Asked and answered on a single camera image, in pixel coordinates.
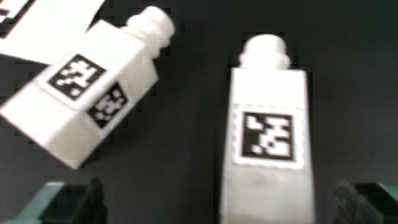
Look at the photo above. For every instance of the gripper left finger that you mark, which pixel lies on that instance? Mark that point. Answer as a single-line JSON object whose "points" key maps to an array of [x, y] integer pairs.
{"points": [[65, 204]]}

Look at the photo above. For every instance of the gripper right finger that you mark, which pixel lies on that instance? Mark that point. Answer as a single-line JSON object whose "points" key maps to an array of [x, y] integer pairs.
{"points": [[366, 203]]}

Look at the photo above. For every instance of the white table leg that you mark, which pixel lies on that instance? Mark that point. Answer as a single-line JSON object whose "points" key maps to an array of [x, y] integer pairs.
{"points": [[69, 106], [266, 175]]}

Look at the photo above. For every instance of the white marker sheet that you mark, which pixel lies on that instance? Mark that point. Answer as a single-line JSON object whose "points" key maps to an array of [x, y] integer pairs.
{"points": [[41, 26]]}

